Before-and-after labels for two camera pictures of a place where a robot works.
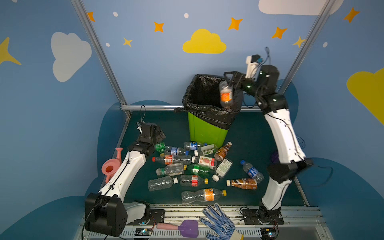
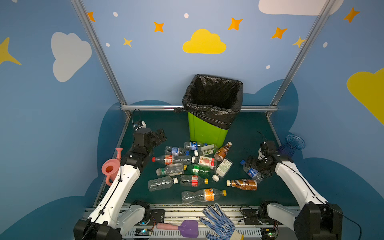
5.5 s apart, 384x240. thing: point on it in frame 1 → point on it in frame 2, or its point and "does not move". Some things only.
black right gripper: (237, 79) → (255, 163)
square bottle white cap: (222, 169) does not move
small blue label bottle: (252, 172) does not move
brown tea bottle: (246, 183) does not move
